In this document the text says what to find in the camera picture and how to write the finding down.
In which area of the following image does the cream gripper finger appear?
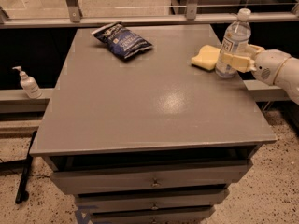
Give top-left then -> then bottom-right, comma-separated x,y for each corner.
248,44 -> 264,58
221,52 -> 256,73

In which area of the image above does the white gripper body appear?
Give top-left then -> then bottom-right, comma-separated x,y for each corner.
252,49 -> 291,86

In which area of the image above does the clear plastic water bottle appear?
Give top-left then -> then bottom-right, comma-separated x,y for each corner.
215,8 -> 251,78

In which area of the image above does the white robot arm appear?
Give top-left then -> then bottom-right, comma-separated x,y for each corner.
219,45 -> 299,105

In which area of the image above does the yellow sponge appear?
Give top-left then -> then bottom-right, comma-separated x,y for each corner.
191,45 -> 220,71

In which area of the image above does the white pump dispenser bottle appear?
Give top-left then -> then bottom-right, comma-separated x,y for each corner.
14,66 -> 42,99

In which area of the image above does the blue chip bag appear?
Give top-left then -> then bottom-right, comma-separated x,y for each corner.
92,21 -> 152,60

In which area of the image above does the grey drawer cabinet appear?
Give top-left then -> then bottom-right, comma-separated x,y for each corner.
29,23 -> 278,224

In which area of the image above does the bottom grey drawer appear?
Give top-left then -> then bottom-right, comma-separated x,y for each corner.
91,206 -> 215,224

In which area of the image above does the grey drawer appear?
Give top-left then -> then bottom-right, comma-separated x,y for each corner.
50,160 -> 252,194
75,189 -> 229,213
91,206 -> 215,224

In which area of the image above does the middle grey drawer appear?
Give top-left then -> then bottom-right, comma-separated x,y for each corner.
75,189 -> 229,213

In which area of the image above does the top grey drawer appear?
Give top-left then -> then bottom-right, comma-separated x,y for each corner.
50,160 -> 252,194

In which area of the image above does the black floor stand leg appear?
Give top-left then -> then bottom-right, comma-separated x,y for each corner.
15,131 -> 36,204

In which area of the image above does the metal window rail frame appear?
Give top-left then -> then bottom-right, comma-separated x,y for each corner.
0,0 -> 299,29

